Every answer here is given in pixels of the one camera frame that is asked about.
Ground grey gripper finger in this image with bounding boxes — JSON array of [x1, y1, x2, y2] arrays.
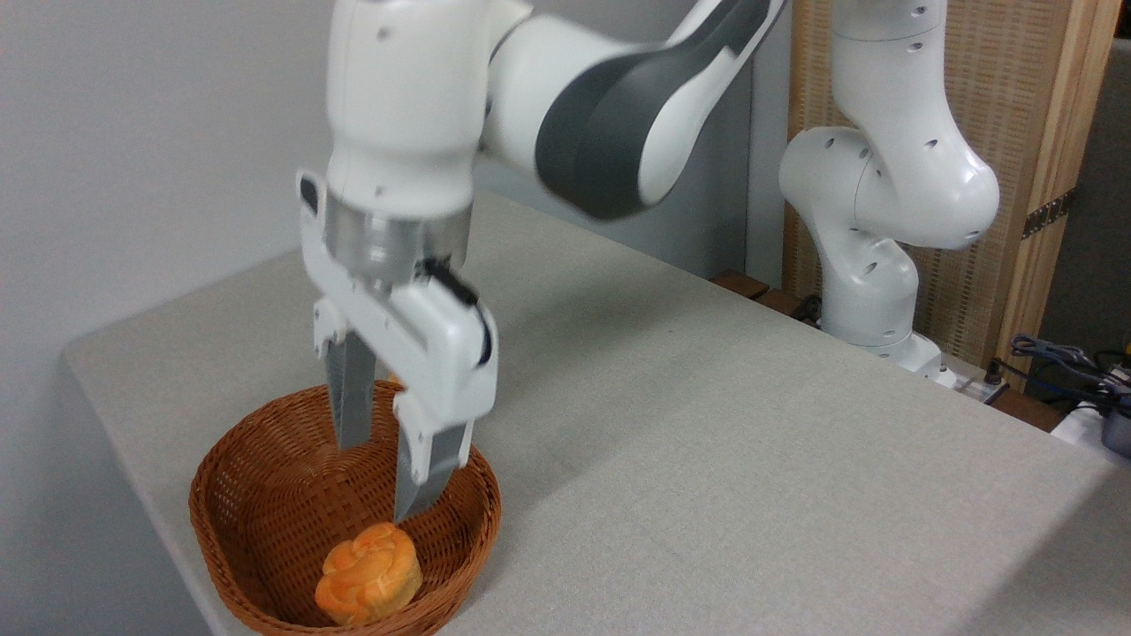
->
[[391, 392, 475, 525], [313, 298, 381, 453]]

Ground round orange bread bun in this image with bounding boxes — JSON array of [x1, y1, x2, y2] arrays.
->
[[315, 521, 424, 629]]

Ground blue grey device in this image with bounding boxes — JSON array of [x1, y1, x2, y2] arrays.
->
[[1099, 396, 1131, 459]]

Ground dark metal hinge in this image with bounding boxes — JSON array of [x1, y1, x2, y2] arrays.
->
[[1022, 187, 1078, 240]]

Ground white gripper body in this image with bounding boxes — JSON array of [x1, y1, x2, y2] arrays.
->
[[297, 171, 500, 426]]

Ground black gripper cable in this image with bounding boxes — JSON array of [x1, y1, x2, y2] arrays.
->
[[421, 255, 494, 367]]

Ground white box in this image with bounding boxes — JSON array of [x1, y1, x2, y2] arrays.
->
[[1050, 401, 1131, 471]]

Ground brown woven wicker basket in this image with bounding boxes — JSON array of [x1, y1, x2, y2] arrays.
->
[[187, 379, 503, 636]]

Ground bundle of dark cables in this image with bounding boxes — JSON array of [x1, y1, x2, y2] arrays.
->
[[1010, 334, 1131, 416]]

